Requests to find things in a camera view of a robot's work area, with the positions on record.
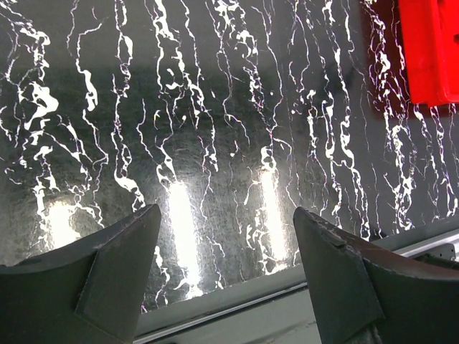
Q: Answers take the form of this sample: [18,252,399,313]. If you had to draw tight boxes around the aluminium table edge rail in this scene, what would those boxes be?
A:
[134,229,459,344]

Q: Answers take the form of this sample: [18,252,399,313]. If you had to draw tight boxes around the red plastic bin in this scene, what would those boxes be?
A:
[398,0,458,107]

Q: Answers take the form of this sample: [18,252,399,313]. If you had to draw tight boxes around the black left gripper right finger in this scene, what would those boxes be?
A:
[293,207,458,343]

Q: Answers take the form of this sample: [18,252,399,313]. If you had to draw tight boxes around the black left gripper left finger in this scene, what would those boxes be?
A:
[1,204,161,343]

